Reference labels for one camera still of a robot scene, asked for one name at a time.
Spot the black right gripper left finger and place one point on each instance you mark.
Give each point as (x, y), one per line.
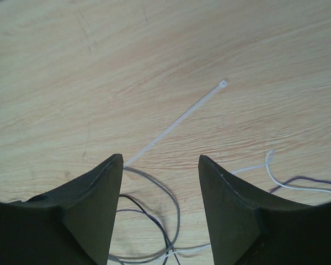
(71, 224)

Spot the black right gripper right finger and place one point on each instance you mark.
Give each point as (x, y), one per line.
(248, 225)

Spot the white zip tie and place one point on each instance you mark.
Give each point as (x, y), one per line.
(175, 123)

